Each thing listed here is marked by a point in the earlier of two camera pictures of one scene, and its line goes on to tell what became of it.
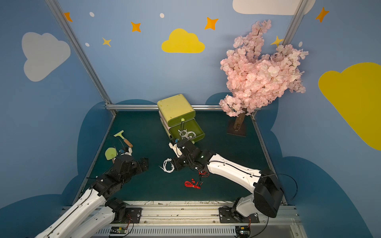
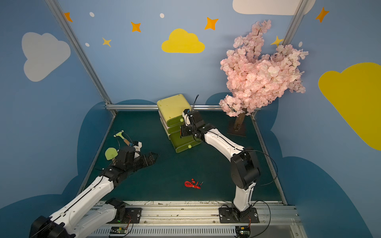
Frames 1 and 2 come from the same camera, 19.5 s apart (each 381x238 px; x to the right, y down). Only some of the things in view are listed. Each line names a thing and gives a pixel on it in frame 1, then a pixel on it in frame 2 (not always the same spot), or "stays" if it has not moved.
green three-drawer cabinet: [177, 116] stays
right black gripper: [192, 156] -> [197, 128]
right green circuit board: [242, 231] stays
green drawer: [189, 116] stays
